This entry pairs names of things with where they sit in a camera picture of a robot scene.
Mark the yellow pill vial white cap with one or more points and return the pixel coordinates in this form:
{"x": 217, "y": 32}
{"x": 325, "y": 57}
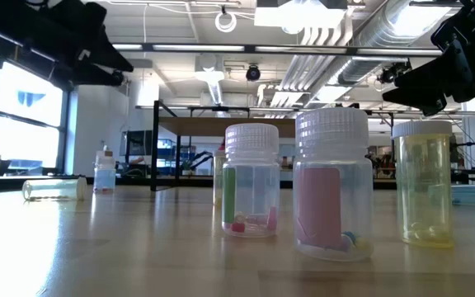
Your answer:
{"x": 423, "y": 185}
{"x": 218, "y": 177}

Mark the black wall monitor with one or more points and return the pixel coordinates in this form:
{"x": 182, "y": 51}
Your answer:
{"x": 138, "y": 142}

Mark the clear bottle green label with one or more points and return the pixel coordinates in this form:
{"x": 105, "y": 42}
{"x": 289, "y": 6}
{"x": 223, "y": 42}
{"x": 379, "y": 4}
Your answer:
{"x": 250, "y": 185}

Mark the white ceiling light panel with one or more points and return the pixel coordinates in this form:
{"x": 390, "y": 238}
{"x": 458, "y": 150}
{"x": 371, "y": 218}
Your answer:
{"x": 299, "y": 16}

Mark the clear bottle blue label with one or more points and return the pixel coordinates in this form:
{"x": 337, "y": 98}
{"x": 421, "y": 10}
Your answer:
{"x": 104, "y": 179}

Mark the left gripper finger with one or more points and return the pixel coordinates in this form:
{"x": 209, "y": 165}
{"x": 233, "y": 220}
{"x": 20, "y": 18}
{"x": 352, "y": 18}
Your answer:
{"x": 101, "y": 45}
{"x": 91, "y": 75}

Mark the black background robot arm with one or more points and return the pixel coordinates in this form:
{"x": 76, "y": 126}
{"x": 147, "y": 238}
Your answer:
{"x": 200, "y": 158}

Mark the blue storage bins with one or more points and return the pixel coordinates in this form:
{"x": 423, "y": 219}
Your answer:
{"x": 165, "y": 150}

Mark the silver ventilation duct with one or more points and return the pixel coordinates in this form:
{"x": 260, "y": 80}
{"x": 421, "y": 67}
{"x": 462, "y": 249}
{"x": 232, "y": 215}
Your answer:
{"x": 377, "y": 41}

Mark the large window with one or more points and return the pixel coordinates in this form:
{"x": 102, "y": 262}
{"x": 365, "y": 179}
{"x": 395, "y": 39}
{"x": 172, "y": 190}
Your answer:
{"x": 27, "y": 123}

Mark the cardboard box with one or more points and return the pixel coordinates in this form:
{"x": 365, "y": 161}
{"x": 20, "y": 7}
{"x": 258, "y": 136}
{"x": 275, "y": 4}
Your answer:
{"x": 108, "y": 153}

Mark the clear bottle pink label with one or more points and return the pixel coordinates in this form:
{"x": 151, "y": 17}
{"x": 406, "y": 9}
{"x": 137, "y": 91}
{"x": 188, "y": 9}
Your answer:
{"x": 320, "y": 206}

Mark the wooden shelf black legs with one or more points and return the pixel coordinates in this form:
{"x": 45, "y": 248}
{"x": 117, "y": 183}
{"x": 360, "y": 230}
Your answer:
{"x": 196, "y": 127}

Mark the black ceiling spotlight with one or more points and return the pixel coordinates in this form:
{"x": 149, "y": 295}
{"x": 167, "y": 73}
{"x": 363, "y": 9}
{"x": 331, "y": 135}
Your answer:
{"x": 392, "y": 73}
{"x": 118, "y": 78}
{"x": 253, "y": 73}

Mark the clear bottle sideways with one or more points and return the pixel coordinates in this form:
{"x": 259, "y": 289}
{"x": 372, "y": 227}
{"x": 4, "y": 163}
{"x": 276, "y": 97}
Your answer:
{"x": 56, "y": 189}

